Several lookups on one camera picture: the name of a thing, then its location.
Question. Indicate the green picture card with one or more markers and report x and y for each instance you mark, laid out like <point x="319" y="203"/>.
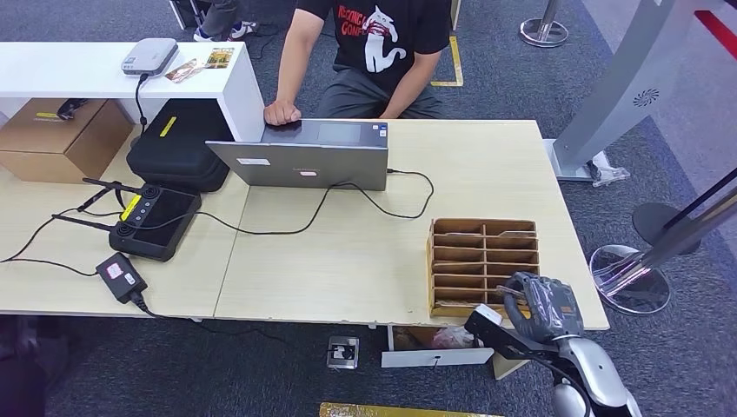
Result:
<point x="220" y="58"/>

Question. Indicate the person's right forearm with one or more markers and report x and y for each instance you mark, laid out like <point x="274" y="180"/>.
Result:
<point x="296" y="57"/>

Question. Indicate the grey metal kiosk stand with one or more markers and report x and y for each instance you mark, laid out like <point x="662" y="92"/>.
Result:
<point x="622" y="80"/>

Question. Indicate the chrome stanchion with flat base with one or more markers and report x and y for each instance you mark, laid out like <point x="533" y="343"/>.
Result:
<point x="544" y="31"/>

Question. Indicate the yellow corner floor tape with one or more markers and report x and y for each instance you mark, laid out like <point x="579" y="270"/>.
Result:
<point x="456" y="63"/>

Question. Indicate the clear plastic bag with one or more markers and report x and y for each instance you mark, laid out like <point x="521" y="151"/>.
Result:
<point x="607" y="170"/>

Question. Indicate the black remote controller with antennas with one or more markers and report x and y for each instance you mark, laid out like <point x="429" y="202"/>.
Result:
<point x="155" y="224"/>

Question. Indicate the wooden card organizer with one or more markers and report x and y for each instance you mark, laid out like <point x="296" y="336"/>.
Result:
<point x="460" y="267"/>

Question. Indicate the long yellow floor tape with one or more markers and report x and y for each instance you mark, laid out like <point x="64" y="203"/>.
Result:
<point x="403" y="411"/>

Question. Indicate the white raised counter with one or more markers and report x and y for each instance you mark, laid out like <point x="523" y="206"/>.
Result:
<point x="86" y="66"/>

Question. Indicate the black power adapter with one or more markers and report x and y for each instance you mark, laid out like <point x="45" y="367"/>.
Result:
<point x="121" y="277"/>

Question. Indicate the black stanchion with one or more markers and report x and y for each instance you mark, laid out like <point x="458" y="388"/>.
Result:
<point x="656" y="224"/>

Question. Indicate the brown picture card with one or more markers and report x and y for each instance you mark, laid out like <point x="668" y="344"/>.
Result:
<point x="184" y="71"/>

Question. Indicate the red barrier belt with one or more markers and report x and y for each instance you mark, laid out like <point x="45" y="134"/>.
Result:
<point x="717" y="31"/>

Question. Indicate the chrome stanchion with domed base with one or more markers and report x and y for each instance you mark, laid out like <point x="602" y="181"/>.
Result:
<point x="630" y="282"/>

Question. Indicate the grey box-shaped device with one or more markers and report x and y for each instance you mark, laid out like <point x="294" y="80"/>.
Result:
<point x="150" y="56"/>

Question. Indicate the pink plastic bag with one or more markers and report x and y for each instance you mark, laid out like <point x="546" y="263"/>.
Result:
<point x="454" y="338"/>

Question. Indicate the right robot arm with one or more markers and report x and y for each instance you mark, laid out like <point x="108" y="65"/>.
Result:
<point x="599" y="368"/>

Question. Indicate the seated person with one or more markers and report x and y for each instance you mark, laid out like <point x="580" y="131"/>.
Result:
<point x="391" y="34"/>

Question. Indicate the person's left forearm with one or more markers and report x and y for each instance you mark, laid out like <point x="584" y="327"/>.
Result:
<point x="411" y="80"/>

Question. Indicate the metal floor socket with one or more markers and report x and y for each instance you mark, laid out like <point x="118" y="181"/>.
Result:
<point x="343" y="352"/>

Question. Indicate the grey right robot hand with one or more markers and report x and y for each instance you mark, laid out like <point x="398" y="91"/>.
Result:
<point x="544" y="308"/>

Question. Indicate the pale card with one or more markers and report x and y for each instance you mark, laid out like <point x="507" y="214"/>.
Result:
<point x="509" y="291"/>
<point x="517" y="234"/>

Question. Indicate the black carrying case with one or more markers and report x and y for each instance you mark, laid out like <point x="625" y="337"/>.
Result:
<point x="178" y="149"/>

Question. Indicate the person's right hand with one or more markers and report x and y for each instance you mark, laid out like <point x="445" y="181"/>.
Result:
<point x="281" y="113"/>

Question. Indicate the small black object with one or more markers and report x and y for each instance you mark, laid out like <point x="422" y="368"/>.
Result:
<point x="72" y="107"/>

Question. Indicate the brown cardboard box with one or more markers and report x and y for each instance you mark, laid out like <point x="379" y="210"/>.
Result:
<point x="52" y="144"/>

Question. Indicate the white open drawer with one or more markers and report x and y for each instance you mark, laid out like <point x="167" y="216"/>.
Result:
<point x="437" y="358"/>

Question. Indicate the black cabinet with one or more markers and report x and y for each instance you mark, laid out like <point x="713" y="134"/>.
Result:
<point x="184" y="12"/>

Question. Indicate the standing person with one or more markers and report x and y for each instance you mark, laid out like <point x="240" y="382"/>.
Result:
<point x="219" y="14"/>

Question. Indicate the grey laptop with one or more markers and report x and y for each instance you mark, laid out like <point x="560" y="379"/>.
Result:
<point x="311" y="164"/>

